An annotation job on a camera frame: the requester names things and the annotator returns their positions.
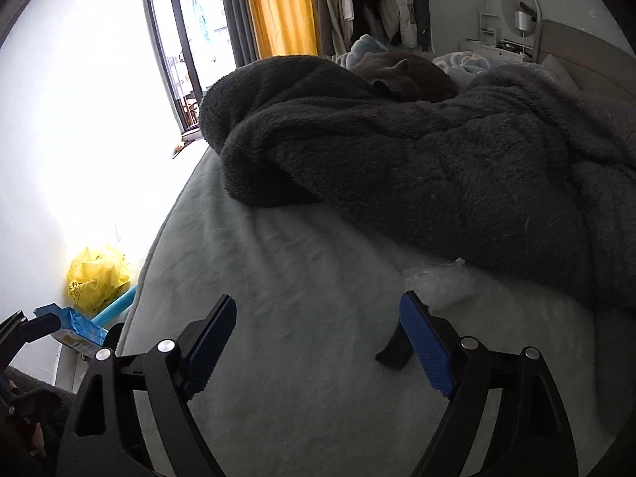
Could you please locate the light blue patterned blanket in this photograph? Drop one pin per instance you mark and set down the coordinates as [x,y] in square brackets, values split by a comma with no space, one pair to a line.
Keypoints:
[467,62]

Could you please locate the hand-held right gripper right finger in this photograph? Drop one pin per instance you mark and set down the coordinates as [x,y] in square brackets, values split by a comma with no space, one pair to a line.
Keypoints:
[427,353]

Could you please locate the dark grey hanging pants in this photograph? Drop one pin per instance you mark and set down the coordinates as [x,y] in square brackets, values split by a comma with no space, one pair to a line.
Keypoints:
[422,15]

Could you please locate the cyan plastic stick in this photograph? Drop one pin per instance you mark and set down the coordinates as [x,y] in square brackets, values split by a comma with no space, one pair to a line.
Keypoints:
[117,308]

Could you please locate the white cylindrical container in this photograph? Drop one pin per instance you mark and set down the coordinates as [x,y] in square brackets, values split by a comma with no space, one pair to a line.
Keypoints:
[522,20]

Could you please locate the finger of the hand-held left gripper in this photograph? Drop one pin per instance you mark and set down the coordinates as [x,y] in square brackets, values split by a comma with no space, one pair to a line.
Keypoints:
[30,330]

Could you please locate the grey pillow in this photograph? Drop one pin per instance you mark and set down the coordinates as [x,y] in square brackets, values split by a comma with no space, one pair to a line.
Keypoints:
[559,72]

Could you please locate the beige hanging garment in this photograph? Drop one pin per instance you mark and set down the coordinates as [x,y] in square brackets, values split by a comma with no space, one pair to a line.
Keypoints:
[335,5]

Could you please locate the dark grey curtain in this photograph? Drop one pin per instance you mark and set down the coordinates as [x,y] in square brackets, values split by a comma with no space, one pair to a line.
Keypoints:
[238,10]

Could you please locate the white shelf organizer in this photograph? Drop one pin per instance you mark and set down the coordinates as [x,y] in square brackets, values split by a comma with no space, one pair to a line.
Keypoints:
[491,17]

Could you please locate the white vanity table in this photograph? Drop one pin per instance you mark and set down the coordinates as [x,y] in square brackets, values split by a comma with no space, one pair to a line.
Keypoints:
[492,49]

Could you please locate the black window frame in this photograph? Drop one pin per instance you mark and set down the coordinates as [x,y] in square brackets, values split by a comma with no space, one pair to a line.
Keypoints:
[176,10]

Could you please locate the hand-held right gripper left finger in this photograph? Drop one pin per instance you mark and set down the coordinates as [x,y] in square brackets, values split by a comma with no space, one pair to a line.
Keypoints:
[211,353]

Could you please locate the bed with grey sheet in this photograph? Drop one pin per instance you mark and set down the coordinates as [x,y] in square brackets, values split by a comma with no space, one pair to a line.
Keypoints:
[298,283]

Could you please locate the white hanging jacket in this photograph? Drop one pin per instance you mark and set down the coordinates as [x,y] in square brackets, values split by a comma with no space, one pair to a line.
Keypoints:
[400,5]

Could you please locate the dark grey fleece blanket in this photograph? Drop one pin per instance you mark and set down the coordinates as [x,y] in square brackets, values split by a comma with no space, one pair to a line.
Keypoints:
[422,169]

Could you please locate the grey upholstered headboard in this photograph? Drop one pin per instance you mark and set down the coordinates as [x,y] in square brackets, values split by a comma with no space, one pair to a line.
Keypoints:
[586,49]

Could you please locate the yellow plastic bag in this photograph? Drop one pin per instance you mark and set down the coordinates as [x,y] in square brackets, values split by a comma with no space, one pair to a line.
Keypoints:
[97,273]

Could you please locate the yellow curtain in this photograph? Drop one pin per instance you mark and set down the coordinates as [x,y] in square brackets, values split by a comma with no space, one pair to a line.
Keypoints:
[280,5]

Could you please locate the grey cat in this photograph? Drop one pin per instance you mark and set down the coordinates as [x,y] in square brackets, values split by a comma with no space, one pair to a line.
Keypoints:
[417,79]

